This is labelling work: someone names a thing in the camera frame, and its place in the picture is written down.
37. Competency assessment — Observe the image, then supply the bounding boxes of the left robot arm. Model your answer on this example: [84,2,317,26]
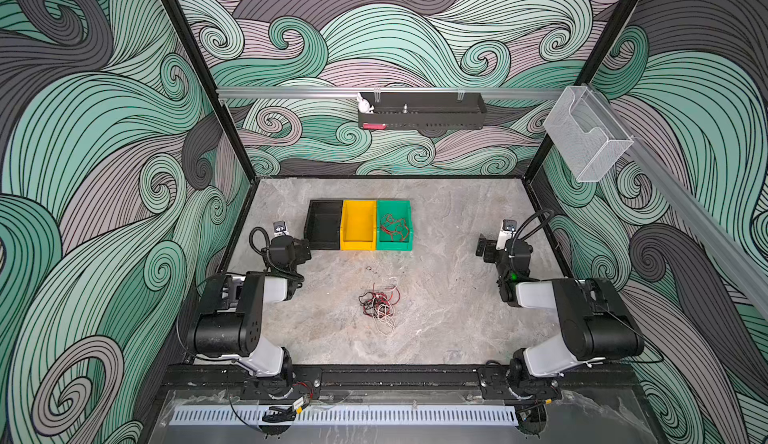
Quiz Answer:
[184,221,312,386]

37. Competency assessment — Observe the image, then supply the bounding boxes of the clear acrylic wall holder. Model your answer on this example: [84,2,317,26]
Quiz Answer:
[544,85,634,183]

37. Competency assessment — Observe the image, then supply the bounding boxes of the black plastic bin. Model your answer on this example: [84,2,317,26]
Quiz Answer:
[304,199,343,250]

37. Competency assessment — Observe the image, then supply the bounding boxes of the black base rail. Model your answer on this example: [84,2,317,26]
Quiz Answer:
[162,361,637,397]

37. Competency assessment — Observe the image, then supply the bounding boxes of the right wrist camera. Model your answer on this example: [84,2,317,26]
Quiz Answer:
[496,219,517,250]

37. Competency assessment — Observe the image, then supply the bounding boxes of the red black cable bundle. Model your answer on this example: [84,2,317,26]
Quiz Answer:
[358,283,402,332]

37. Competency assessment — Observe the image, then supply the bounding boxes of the yellow plastic bin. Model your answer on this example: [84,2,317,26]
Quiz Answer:
[340,200,377,251]

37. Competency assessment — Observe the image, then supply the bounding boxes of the green plastic bin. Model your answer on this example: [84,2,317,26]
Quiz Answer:
[376,200,414,252]

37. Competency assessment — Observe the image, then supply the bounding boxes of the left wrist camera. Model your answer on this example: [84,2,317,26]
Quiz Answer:
[273,221,288,237]

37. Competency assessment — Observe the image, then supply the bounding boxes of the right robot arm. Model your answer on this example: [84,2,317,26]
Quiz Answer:
[476,209,646,387]

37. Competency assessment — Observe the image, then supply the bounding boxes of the red cables in green bin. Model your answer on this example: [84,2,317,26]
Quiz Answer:
[381,213,410,244]

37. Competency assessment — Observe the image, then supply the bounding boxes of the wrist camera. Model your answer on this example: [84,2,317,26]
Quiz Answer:
[273,221,288,237]
[496,219,517,250]

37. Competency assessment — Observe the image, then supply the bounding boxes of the white rabbit figurine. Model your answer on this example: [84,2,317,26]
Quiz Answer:
[356,93,375,114]

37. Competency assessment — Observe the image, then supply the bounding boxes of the white slotted cable duct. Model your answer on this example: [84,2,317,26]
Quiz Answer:
[169,404,518,427]

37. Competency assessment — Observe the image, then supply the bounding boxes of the aluminium wall rail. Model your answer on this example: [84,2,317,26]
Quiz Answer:
[216,86,564,100]

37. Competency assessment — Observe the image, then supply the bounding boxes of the black wall shelf tray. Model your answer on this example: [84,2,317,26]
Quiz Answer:
[358,93,488,136]

